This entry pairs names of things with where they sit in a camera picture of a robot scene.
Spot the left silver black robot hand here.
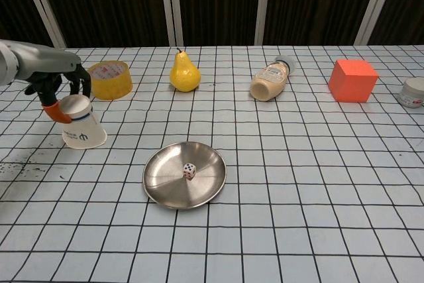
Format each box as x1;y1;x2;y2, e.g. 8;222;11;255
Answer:
13;41;93;125

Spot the beige sauce bottle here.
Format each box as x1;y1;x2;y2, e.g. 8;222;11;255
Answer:
250;56;297;102

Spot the small white jar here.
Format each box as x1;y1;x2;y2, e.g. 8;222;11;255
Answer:
399;77;424;109

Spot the white black checkered tablecloth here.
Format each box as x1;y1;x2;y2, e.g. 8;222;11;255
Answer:
0;44;424;283

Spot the white paper cup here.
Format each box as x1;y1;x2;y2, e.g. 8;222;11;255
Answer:
58;94;108;150

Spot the white metal frame post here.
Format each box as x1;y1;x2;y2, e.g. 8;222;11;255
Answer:
254;0;281;46
158;0;185;46
356;0;397;46
19;0;69;48

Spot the orange cube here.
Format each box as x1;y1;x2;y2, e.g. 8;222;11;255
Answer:
328;59;380;103

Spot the yellow packing tape roll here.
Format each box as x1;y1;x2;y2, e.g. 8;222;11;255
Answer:
87;60;134;101

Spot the round steel plate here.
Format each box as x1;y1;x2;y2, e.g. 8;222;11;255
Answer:
142;142;227;210

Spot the yellow pear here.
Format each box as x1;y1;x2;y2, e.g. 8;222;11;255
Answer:
170;47;202;92

